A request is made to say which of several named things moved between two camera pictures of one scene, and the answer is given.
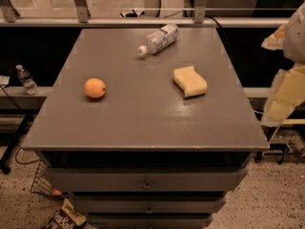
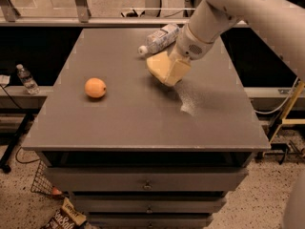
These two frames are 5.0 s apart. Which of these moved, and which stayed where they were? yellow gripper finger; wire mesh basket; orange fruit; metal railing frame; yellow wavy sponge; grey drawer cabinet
Moved: yellow wavy sponge; yellow gripper finger
Stayed: orange fruit; wire mesh basket; grey drawer cabinet; metal railing frame
